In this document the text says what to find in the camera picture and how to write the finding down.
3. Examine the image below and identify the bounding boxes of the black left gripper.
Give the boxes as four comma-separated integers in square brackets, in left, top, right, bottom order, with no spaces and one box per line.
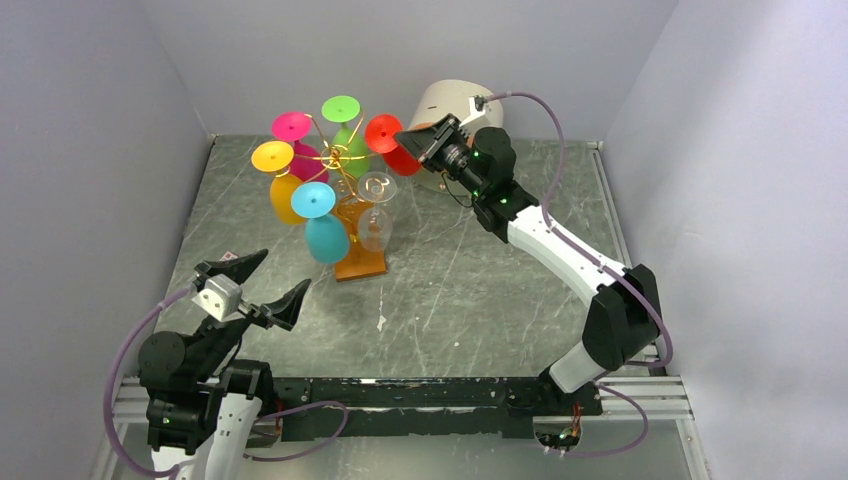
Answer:
[191,248,309,380]

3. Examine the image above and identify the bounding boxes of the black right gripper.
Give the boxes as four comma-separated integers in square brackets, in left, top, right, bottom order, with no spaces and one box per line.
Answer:
[393,114,485,198]

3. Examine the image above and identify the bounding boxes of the red plastic wine glass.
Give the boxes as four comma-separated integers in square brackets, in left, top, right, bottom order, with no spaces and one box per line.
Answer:
[364,114,421,177]

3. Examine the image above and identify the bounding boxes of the green plastic wine glass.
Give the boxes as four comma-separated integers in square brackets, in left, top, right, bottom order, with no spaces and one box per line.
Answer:
[321,95,370,179]

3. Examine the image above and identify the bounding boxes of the blue plastic wine glass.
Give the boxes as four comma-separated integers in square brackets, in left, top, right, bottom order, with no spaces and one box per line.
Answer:
[291,182,350,265]

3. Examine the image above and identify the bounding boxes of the clear plastic wine glass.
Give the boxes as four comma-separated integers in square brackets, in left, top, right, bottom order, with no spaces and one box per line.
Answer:
[357,171,398,252]

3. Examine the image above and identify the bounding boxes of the magenta plastic wine glass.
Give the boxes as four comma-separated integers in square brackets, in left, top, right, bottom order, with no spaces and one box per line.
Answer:
[271,111,329,183]

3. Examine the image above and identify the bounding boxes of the orange plastic wine glass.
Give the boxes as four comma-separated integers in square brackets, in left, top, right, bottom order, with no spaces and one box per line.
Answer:
[251,140,306,225]

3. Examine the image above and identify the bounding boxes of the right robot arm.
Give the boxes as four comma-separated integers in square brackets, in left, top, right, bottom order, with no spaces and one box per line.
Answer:
[392,114,661,414]

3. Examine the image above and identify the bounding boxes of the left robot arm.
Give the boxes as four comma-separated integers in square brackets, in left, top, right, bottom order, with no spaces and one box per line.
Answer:
[138,249,311,479]

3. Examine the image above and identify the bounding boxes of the round pastel drawer cabinet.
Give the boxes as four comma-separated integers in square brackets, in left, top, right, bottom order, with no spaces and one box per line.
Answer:
[408,79,504,197]

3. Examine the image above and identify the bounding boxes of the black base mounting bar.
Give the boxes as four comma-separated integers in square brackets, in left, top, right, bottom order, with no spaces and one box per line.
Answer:
[275,377,603,441]

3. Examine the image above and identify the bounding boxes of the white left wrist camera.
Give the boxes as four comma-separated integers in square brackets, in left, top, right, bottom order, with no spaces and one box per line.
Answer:
[192,275,243,321]

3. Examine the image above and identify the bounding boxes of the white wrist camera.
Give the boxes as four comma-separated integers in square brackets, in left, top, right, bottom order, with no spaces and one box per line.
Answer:
[460,95,491,137]
[192,275,243,321]

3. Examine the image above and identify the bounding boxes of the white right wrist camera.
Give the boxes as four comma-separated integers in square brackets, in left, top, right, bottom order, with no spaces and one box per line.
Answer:
[460,95,491,137]

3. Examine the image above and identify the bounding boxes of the gold wire wine glass rack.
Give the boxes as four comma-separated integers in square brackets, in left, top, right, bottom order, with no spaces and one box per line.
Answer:
[303,111,388,281]

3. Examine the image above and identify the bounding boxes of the aluminium frame rail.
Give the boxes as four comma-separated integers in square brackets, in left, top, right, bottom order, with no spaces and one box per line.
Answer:
[113,376,711,479]

